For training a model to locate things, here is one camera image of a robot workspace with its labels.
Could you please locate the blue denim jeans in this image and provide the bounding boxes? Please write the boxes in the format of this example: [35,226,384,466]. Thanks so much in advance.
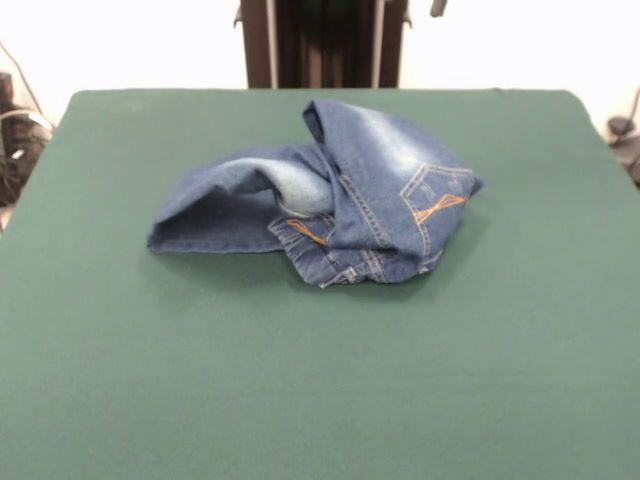
[146,98,485,290]

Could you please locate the dark green table cloth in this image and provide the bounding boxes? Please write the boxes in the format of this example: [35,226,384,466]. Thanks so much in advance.
[0,87,640,480]

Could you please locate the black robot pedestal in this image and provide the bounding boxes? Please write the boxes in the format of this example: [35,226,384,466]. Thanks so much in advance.
[234,0,414,90]

